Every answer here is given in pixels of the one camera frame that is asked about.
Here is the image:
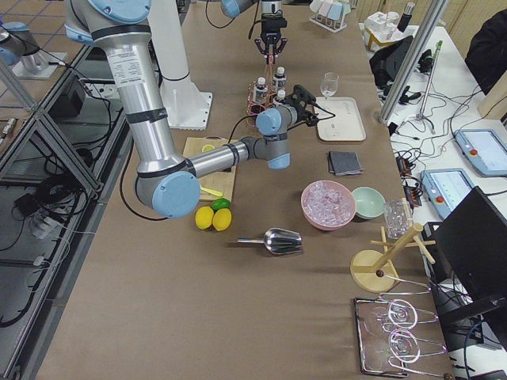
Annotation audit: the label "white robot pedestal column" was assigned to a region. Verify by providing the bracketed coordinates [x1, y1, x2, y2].
[148, 0, 189, 82]

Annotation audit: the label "tea bottle white cap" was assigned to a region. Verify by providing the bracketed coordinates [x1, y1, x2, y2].
[272, 66, 287, 93]

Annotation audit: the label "lemon half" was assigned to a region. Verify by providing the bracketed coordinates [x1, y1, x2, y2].
[201, 144, 215, 152]

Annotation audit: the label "black thermos bottle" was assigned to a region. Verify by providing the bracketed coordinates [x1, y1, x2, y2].
[397, 2, 415, 32]

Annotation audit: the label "black wire glass rack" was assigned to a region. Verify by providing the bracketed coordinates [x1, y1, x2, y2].
[353, 280, 448, 379]

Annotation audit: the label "black monitor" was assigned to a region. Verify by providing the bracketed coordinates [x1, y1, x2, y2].
[433, 185, 507, 317]

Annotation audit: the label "wooden mug tree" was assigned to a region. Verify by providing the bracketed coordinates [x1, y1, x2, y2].
[350, 223, 436, 294]

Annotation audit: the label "green bowl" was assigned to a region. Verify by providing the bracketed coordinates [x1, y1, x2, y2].
[352, 187, 385, 220]

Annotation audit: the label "grey folded cloth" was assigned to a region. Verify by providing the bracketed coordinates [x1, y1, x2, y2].
[327, 151, 364, 176]

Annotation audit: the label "yellow plastic knife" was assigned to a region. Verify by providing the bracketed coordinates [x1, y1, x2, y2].
[200, 187, 223, 198]

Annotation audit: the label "black usb hub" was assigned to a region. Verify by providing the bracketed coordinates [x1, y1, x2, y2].
[395, 157, 413, 176]
[403, 184, 424, 209]

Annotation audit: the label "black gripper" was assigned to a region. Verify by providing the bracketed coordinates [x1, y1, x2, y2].
[254, 15, 288, 58]
[284, 84, 318, 127]

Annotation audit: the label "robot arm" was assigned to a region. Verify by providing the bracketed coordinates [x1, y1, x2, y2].
[65, 1, 318, 219]
[204, 0, 288, 64]

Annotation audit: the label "white cup drying rack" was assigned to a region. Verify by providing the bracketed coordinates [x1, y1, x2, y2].
[310, 0, 352, 32]

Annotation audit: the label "yellow lemon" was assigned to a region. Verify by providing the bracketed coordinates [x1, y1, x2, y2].
[195, 206, 215, 230]
[212, 208, 232, 231]

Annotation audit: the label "metal ice scoop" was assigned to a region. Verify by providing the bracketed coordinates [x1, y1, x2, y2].
[237, 228, 303, 256]

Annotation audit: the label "clear wine glass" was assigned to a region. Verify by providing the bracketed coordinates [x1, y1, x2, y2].
[320, 72, 339, 100]

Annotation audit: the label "metal rod with green tip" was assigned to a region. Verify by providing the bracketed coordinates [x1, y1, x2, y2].
[416, 40, 443, 135]

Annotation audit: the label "teach pendant tablet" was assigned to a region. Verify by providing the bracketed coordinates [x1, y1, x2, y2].
[421, 168, 475, 219]
[455, 129, 506, 177]

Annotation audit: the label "pink bowl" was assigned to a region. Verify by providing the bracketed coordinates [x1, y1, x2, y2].
[300, 180, 356, 231]

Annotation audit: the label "glass mug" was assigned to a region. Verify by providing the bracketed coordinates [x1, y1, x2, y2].
[383, 199, 411, 239]

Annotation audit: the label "bamboo cutting board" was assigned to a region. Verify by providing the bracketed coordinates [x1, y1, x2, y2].
[183, 137, 236, 201]

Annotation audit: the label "aluminium frame post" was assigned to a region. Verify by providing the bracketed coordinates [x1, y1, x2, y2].
[378, 0, 448, 125]

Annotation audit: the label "cream rabbit tray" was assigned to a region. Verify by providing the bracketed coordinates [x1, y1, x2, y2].
[316, 97, 366, 142]

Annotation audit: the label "copper wire bottle basket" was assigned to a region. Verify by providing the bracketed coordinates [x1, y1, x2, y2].
[246, 58, 282, 134]

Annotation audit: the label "green lime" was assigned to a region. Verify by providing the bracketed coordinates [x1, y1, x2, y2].
[211, 197, 231, 211]

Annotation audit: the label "clear ice cubes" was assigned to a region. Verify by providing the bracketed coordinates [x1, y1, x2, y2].
[303, 183, 353, 223]

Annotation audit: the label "hanging wine glass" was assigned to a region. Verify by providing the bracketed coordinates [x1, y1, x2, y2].
[364, 332, 421, 371]
[365, 299, 417, 332]

